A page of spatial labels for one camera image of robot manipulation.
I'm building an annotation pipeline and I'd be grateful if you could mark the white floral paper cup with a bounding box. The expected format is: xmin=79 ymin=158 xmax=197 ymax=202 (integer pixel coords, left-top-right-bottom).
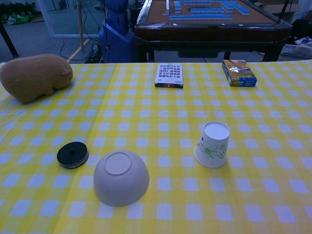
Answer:
xmin=194 ymin=121 xmax=231 ymax=169

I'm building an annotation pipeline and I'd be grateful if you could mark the yellow checked tablecloth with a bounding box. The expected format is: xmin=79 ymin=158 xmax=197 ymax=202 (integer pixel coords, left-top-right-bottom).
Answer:
xmin=0 ymin=59 xmax=312 ymax=234

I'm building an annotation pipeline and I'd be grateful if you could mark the white card box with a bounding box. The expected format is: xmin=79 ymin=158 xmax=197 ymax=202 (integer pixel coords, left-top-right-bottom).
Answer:
xmin=154 ymin=63 xmax=184 ymax=89

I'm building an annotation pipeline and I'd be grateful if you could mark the beige bowl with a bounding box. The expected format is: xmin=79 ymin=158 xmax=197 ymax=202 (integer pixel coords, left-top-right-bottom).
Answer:
xmin=93 ymin=149 xmax=151 ymax=208

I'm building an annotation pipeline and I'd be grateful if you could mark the blue machine base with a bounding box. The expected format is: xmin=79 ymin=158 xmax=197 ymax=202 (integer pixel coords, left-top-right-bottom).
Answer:
xmin=98 ymin=0 xmax=137 ymax=64

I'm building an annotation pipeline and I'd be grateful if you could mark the black tape roll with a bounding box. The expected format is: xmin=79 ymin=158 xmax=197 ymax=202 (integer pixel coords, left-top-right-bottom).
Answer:
xmin=57 ymin=141 xmax=90 ymax=170

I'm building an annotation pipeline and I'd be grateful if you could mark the orange blue card box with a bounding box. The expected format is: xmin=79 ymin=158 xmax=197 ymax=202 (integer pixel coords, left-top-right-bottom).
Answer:
xmin=221 ymin=59 xmax=258 ymax=88

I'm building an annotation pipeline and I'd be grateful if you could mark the dark wooden mahjong table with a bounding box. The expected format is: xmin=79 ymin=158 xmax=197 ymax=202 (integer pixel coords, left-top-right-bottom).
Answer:
xmin=134 ymin=0 xmax=293 ymax=63

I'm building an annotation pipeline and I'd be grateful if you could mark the wooden pole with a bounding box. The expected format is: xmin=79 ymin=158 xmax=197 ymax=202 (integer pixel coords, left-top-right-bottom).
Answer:
xmin=77 ymin=0 xmax=85 ymax=52

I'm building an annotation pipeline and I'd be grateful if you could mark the brown plush capybara toy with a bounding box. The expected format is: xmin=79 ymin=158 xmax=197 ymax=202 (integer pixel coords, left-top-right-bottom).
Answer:
xmin=0 ymin=54 xmax=74 ymax=104

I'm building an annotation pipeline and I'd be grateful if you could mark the white plastic basket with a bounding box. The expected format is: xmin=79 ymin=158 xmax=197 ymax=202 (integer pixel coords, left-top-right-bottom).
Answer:
xmin=280 ymin=43 xmax=312 ymax=59

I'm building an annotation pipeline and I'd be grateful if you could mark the brown cardboard box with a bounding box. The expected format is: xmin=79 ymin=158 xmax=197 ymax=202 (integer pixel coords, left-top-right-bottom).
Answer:
xmin=258 ymin=0 xmax=301 ymax=15

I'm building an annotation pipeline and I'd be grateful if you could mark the black tripod stand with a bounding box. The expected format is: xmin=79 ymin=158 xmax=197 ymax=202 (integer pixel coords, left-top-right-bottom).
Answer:
xmin=276 ymin=0 xmax=291 ymax=25

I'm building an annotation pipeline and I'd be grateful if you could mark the black slanted table leg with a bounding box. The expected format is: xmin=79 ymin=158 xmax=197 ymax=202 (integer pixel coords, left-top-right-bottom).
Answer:
xmin=0 ymin=20 xmax=20 ymax=59

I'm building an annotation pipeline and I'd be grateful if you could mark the green bags pile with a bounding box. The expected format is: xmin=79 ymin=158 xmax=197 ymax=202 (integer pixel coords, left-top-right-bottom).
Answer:
xmin=0 ymin=2 xmax=37 ymax=25

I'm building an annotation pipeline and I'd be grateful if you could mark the black cable bundle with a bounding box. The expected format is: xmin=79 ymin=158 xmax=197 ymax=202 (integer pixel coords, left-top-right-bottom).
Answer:
xmin=59 ymin=39 xmax=105 ymax=64

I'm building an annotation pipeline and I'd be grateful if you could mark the white door frame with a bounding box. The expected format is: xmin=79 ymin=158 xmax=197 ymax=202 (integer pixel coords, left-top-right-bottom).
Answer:
xmin=36 ymin=0 xmax=103 ymax=39

